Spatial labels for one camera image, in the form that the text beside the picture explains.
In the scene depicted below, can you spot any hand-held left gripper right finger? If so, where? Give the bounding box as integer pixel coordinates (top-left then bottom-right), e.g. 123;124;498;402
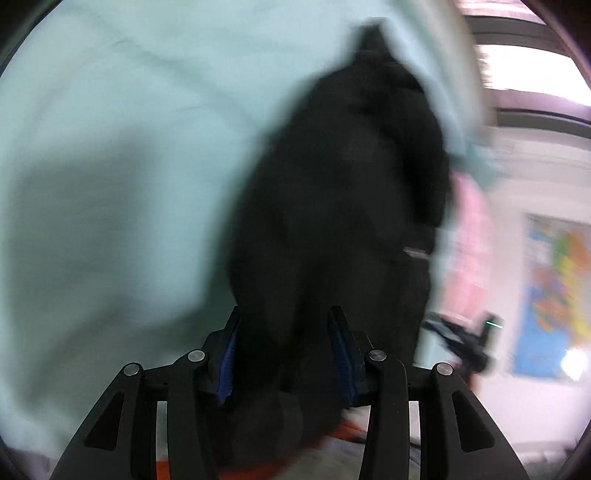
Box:
327;306;530;480

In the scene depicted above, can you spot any pink pillow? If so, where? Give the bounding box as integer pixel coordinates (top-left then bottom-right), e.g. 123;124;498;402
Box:
436;172;496;326

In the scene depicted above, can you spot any dark framed window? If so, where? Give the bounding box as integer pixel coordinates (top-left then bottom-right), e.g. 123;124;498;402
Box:
459;0;591;137

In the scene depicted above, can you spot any black hooded jacket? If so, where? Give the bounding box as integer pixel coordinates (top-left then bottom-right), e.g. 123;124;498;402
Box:
210;21;455;469

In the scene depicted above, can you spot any teal quilt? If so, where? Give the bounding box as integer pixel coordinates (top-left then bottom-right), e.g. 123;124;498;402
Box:
0;0;485;462

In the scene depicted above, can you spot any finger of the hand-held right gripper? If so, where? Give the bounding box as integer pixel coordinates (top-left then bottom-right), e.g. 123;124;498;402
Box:
422;313;468;352

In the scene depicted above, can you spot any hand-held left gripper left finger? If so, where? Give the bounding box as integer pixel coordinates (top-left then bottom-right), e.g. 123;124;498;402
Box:
50;308;242;480

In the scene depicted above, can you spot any colourful wall map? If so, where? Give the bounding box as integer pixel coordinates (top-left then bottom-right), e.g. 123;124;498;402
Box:
512;211;591;383

